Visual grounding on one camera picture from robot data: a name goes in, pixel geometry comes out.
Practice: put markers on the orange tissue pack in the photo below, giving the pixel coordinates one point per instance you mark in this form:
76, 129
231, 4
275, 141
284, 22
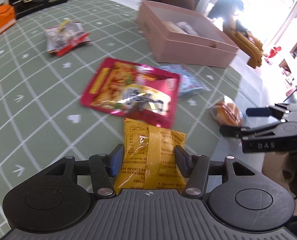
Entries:
7, 17

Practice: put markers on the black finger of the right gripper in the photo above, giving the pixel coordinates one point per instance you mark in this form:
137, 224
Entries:
276, 111
270, 131

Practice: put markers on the bread bun packet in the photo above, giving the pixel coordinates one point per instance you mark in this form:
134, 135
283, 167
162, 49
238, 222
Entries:
225, 112

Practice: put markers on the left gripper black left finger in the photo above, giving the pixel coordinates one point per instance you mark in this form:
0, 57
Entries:
103, 167

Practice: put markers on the pink storage box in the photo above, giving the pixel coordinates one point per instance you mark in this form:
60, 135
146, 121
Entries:
181, 36

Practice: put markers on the blue clear snack packet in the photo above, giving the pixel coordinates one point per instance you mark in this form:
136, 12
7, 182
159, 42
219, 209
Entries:
189, 84

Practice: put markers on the green grid tablecloth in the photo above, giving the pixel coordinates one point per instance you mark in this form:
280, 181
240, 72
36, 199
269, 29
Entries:
41, 118

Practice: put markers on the red snack bag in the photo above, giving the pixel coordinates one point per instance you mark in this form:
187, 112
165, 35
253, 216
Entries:
135, 91

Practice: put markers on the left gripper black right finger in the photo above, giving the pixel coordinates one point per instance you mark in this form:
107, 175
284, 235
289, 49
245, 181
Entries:
195, 168

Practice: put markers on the white red-edged snack packet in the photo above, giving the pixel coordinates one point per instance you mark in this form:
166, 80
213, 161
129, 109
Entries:
63, 38

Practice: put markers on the yellow snack bag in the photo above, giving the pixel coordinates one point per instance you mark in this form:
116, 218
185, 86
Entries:
149, 158

